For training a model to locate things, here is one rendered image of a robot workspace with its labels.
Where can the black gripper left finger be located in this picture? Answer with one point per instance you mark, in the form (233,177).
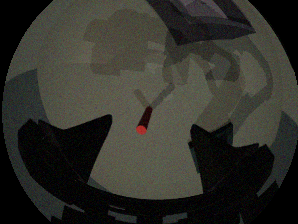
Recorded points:
(79,145)

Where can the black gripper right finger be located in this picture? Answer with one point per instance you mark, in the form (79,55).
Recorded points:
(215,158)

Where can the dark red peg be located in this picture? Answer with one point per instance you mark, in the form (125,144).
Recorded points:
(144,123)

